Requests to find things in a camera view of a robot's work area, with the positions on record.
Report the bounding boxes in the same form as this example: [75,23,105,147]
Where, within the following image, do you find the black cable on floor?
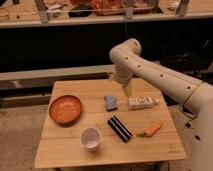
[179,106,201,129]

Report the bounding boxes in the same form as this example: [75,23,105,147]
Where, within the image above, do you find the orange bowl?
[49,95,82,124]

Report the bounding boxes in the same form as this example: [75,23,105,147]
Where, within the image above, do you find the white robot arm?
[109,38,213,171]

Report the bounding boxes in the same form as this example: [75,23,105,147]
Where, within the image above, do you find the orange carrot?
[138,122,163,137]

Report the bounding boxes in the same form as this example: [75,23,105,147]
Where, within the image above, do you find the wooden table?
[34,79,186,168]

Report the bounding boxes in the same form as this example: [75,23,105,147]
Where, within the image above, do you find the long wooden beam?
[0,65,113,90]

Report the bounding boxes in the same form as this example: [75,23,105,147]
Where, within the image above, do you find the black striped case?
[107,116,132,143]

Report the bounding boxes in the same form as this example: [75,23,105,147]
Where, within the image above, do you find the orange object on shelf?
[92,0,124,16]

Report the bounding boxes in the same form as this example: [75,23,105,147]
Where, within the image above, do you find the white paper cup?
[80,127,101,151]

